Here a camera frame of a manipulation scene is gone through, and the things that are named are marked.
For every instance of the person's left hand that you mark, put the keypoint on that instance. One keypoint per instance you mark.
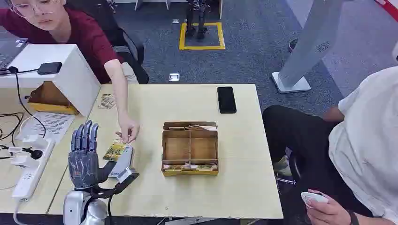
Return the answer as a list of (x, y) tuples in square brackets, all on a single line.
[(129, 129)]

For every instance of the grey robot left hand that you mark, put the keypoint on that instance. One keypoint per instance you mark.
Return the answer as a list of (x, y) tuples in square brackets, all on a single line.
[(83, 167)]

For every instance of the person's hand with watch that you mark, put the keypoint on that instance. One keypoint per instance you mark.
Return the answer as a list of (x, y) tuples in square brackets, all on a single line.
[(329, 214)]

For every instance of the white handheld controller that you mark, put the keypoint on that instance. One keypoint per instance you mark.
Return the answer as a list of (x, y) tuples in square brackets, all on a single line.
[(311, 198)]

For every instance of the yellow green printed card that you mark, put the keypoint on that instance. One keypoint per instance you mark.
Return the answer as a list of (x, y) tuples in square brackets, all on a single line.
[(114, 151)]

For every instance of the wooden card box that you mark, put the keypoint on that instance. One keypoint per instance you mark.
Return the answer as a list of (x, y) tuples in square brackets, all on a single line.
[(189, 149)]

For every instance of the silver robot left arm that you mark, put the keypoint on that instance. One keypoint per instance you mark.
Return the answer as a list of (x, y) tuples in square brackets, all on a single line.
[(73, 206)]

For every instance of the black wristwatch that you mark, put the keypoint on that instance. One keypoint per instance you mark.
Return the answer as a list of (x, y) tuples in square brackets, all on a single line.
[(354, 219)]

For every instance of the grey white card reader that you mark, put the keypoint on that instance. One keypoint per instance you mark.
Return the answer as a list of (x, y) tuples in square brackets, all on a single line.
[(123, 163)]

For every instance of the small stack of printed cards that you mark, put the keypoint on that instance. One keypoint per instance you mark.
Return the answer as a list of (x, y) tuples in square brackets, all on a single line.
[(107, 101)]

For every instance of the black plug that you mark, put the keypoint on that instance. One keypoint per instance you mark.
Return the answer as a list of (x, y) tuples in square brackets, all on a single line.
[(35, 153)]

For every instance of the white power strip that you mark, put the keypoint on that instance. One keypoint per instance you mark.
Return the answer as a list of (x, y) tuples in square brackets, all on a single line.
[(31, 174)]

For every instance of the black chair base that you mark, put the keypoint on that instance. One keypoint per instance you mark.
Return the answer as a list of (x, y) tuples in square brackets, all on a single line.
[(295, 174)]

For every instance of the printed paper sheet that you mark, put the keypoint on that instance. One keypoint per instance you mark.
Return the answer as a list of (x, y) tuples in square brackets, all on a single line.
[(51, 124)]

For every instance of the white charger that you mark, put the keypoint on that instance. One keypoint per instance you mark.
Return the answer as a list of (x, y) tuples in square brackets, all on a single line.
[(19, 161)]

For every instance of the pale shoe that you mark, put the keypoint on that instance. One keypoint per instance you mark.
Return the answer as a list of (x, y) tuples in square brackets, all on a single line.
[(282, 167)]

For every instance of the row of pale brown cards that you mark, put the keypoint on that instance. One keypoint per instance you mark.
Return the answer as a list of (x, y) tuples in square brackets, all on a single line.
[(196, 127)]

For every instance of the row of cards with yellow print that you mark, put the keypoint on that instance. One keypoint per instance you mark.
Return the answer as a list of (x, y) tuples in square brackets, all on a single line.
[(189, 167)]

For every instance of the wooden box with yellow edge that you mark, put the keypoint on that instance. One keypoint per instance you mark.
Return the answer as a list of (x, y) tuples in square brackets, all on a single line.
[(49, 99)]

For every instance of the white desk riser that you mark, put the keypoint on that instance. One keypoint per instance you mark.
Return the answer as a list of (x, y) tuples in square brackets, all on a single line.
[(71, 71)]

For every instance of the person in white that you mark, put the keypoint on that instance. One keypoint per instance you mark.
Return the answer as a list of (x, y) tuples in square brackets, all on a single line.
[(363, 139)]

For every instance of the person in red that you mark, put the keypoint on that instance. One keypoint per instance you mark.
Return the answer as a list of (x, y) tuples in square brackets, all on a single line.
[(84, 40)]

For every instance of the black power adapter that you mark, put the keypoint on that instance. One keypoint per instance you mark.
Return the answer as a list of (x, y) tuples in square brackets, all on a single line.
[(49, 68)]

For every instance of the black smartphone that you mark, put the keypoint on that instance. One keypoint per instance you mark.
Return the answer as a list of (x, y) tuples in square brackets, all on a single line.
[(226, 100)]

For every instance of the yellow floor tape square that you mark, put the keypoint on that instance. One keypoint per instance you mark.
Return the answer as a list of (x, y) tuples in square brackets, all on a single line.
[(183, 40)]

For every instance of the black office chair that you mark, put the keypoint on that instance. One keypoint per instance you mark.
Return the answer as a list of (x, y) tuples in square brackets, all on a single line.
[(102, 18)]

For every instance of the small silver floor socket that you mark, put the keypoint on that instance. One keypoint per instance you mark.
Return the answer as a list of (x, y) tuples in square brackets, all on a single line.
[(175, 21)]

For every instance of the black robot legs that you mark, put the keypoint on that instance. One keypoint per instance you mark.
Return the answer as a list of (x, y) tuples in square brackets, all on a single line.
[(196, 18)]

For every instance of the white table legs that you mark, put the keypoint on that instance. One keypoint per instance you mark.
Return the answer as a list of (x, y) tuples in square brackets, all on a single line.
[(167, 3)]

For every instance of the grey laptop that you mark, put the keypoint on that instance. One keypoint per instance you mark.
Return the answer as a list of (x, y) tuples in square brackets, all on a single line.
[(9, 51)]

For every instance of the clear glasses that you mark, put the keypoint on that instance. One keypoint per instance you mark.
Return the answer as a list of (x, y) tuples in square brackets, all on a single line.
[(34, 6)]

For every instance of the black round foot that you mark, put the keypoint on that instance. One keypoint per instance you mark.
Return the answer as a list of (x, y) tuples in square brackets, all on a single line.
[(293, 45)]

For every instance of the white kiosk stand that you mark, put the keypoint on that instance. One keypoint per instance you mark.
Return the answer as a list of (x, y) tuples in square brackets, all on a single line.
[(311, 40)]

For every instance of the white headset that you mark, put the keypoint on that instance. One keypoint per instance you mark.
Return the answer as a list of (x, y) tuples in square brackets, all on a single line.
[(395, 51)]

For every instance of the red white barrier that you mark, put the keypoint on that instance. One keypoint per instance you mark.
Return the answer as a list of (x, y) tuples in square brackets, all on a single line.
[(388, 7)]

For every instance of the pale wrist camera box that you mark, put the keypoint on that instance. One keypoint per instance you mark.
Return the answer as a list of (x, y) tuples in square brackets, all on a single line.
[(127, 175)]

